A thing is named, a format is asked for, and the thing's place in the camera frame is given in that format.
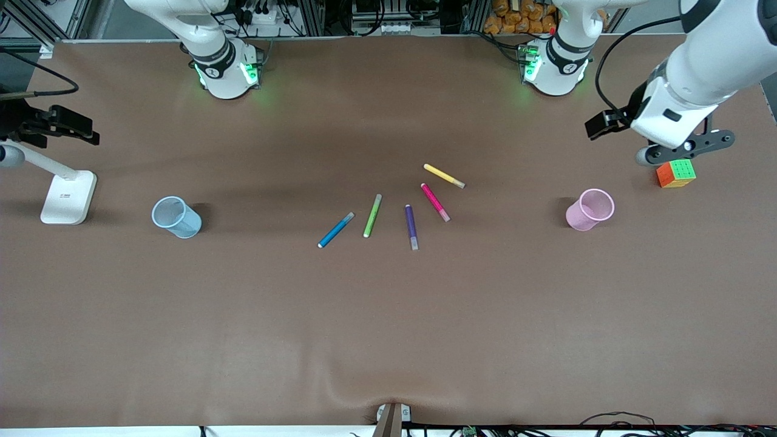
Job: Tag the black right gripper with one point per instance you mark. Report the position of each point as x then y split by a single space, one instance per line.
13 118

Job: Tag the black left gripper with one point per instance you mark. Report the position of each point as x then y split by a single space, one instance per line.
635 104

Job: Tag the pink marker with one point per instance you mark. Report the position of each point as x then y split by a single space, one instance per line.
434 201

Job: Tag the blue marker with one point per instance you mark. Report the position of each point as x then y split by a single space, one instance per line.
335 230

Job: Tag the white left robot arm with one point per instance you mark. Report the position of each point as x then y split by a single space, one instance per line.
698 67

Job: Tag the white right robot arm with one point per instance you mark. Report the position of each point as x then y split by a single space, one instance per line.
224 79

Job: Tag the white desk lamp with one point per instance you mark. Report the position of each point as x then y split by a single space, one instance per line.
68 197

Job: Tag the colourful puzzle cube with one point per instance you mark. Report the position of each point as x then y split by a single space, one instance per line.
675 175

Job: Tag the pink mesh cup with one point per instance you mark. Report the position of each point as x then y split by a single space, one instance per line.
587 211

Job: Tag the blue mesh cup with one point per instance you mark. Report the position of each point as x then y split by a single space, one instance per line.
176 218

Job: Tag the orange snack bag pile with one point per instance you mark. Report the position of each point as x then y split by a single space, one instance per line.
522 17

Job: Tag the yellow marker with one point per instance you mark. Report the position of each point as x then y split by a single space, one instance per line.
443 175

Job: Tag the white power strip with plugs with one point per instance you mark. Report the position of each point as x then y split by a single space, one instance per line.
261 15

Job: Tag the purple marker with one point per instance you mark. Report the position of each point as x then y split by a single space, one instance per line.
411 226

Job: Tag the small white power strip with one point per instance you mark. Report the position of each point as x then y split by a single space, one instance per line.
396 28

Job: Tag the green marker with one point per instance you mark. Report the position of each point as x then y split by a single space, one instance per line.
372 216

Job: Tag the aluminium frame profile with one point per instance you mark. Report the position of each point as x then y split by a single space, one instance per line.
36 24

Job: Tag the metal bracket with brown post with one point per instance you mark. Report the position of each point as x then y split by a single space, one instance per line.
391 420

